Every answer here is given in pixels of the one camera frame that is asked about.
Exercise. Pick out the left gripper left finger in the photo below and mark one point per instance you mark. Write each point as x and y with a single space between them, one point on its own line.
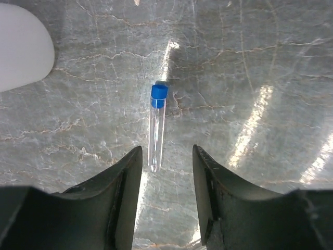
98 213

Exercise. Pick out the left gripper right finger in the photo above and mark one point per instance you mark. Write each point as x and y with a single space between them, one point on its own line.
233 213

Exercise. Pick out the blue cap small vial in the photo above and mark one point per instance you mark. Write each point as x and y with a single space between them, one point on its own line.
158 99

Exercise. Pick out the red cap wash bottle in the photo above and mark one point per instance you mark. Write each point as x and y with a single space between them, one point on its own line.
27 51

